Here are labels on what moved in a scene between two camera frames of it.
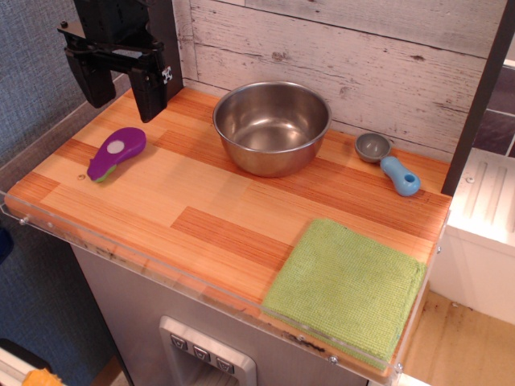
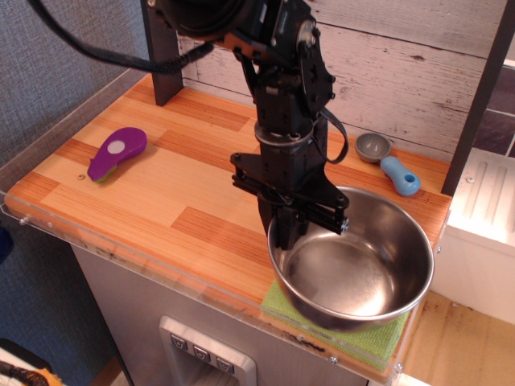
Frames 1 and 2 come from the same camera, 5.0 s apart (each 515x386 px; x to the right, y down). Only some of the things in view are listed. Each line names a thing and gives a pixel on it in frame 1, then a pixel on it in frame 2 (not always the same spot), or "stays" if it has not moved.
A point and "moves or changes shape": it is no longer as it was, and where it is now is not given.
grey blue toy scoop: [373, 147] stays
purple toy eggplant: [118, 145] stays
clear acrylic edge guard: [229, 307] stays
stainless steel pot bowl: [272, 129] moves or changes shape
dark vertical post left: [162, 26] stays
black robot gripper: [116, 34] to [291, 172]
